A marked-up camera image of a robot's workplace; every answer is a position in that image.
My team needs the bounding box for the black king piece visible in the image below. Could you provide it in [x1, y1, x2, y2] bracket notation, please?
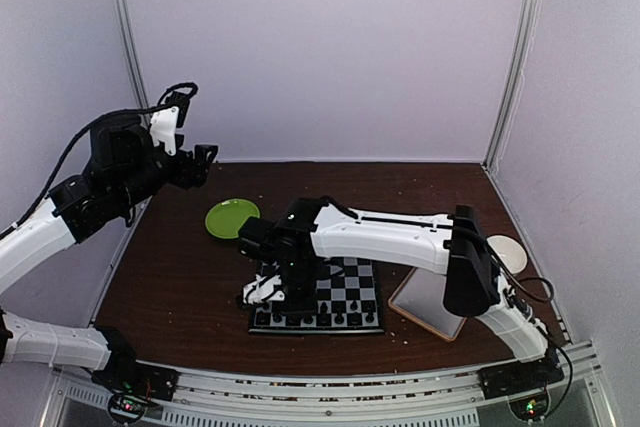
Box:
[317, 302, 332, 327]

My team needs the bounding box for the black white chess board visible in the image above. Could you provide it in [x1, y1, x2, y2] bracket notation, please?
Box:
[248, 258, 385, 336]

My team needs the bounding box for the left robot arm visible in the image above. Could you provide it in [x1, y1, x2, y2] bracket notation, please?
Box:
[1, 105, 218, 391]

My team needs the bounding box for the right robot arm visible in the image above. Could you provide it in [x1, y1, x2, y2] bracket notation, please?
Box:
[238, 196, 552, 389]

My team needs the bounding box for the green plate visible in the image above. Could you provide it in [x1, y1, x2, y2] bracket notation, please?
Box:
[204, 198, 261, 240]

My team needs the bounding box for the wooden metal tray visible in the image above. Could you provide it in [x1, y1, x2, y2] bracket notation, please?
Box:
[388, 268, 466, 342]

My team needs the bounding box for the white bowl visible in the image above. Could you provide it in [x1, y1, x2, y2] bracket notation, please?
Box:
[487, 235, 528, 274]

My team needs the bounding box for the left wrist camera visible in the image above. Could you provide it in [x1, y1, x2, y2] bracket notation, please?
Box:
[149, 87, 190, 156]

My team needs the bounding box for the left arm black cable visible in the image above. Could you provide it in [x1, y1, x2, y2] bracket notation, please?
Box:
[0, 81, 199, 238]

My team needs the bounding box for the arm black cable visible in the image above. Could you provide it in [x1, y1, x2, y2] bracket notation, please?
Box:
[0, 81, 199, 238]
[459, 226, 574, 398]

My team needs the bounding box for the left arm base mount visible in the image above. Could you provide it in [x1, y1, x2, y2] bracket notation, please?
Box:
[91, 363, 179, 401]

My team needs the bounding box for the front aluminium rail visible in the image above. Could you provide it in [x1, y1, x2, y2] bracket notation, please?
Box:
[36, 341, 622, 426]

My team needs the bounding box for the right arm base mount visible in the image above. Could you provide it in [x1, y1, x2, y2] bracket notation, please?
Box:
[478, 362, 564, 400]

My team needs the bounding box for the left aluminium frame post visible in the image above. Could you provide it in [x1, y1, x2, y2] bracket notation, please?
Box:
[113, 0, 149, 108]

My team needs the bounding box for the aluminium frame post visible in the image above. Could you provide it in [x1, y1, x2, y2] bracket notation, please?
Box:
[483, 0, 540, 173]
[113, 0, 149, 108]

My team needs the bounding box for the right aluminium frame post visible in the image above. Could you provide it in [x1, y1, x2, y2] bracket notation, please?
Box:
[483, 0, 540, 173]

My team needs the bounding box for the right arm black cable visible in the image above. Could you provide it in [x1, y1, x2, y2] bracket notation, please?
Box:
[459, 226, 574, 398]

